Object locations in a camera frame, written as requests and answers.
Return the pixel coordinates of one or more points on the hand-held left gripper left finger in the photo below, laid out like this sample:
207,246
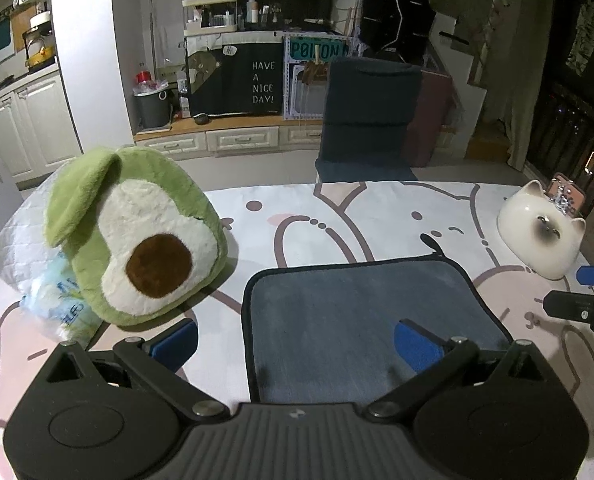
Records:
174,346

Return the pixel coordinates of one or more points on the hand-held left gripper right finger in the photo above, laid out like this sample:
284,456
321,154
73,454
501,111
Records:
417,346

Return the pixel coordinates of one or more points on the grey towel with black edge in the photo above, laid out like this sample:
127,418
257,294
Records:
337,310

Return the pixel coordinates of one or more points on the white cat-shaped ceramic figure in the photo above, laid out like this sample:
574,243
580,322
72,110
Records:
527,232

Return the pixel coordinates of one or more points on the green avocado plush toy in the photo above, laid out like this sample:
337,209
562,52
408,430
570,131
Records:
147,260

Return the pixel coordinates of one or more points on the blue and white plastic packet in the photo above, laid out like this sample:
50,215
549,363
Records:
52,296

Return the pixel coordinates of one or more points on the printed cartoon blanket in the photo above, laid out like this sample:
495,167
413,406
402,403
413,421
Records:
327,220

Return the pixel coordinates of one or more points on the white quilted pillow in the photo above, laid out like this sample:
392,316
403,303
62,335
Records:
22,235

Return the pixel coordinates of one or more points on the low white drawer cabinet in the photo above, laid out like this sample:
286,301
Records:
237,137

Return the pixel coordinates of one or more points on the maroon box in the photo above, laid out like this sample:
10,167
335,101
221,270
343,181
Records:
431,120

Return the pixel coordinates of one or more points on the grey trash bin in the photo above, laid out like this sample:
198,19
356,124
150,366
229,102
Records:
152,107

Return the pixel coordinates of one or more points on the dark blue floor chair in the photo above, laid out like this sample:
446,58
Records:
367,105

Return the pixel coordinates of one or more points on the clear plastic bottle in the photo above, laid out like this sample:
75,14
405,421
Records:
183,100

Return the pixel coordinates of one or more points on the white kitchen cabinet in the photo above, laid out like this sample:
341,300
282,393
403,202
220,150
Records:
27,125

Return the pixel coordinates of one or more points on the black lettered cloth cover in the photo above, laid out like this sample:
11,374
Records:
237,85

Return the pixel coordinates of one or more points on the white perforated crate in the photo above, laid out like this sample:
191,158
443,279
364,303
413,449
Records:
302,100

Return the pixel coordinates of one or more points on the teal lettered sign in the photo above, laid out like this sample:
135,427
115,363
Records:
317,50

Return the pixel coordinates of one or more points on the white shelf rack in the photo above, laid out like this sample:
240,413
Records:
209,22

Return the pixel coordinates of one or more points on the yellow countertop appliance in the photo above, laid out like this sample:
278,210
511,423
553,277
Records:
41,45

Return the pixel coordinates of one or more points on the black hanging jacket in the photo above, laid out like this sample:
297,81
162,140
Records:
397,10

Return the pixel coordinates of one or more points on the teal hanging pot holder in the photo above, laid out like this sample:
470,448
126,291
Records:
2,34

